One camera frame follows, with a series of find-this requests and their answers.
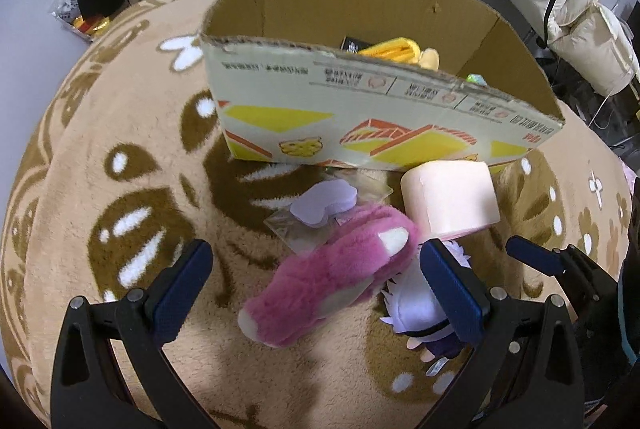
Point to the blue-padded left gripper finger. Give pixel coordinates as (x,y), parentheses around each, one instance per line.
(88,389)

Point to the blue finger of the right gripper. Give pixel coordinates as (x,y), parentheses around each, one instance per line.
(541,259)

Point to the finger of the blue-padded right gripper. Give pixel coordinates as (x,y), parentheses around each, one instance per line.
(523,370)

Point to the pink sponge block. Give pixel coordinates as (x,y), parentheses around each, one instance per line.
(448,199)

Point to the purple-haired doll plush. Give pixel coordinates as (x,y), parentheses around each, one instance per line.
(413,311)

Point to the pink fuzzy plush toy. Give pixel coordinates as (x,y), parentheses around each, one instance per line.
(376,243)

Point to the green tissue pack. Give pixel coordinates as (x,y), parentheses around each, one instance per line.
(476,78)

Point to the lavender pads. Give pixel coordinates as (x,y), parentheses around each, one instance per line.
(311,218)

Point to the yellow bear plush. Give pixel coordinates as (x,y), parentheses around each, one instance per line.
(404,51)

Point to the black Face tissue pack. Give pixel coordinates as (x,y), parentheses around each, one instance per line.
(352,45)

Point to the cream pillow bag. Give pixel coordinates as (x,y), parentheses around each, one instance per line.
(596,46)

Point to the beige butterfly pattern rug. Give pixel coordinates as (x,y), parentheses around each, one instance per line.
(129,164)

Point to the cardboard box with yellow print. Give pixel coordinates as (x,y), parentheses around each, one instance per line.
(285,91)

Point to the snack bag on floor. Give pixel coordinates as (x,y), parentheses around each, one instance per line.
(68,14)

